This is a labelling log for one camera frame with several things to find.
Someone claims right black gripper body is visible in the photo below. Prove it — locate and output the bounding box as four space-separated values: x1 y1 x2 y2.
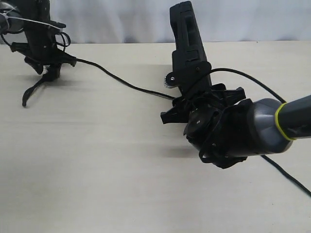
160 83 245 124

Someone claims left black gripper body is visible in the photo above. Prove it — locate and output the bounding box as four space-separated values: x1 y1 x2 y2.
11 23 77 66

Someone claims black plastic carry case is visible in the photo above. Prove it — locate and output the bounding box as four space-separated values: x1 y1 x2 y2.
169 0 212 95

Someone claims black braided rope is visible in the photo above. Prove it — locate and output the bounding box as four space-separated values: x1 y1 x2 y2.
21 58 311 197

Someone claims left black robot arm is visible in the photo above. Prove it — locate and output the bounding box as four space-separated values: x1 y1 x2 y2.
0 0 77 80

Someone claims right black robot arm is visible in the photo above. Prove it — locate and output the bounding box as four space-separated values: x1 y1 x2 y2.
160 83 311 169

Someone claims white zip tie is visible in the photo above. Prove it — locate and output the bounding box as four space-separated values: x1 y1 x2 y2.
0 9 51 28

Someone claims white backdrop curtain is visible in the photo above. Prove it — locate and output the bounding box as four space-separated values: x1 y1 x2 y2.
50 0 311 44

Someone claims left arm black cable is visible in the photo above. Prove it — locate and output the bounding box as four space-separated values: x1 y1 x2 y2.
0 31 71 53

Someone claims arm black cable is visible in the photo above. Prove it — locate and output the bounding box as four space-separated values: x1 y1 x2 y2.
198 106 247 166
0 31 71 53

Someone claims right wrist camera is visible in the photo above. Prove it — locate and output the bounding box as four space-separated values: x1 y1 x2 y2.
164 61 212 95

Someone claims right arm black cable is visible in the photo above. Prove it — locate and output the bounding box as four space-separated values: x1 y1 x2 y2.
198 106 247 166

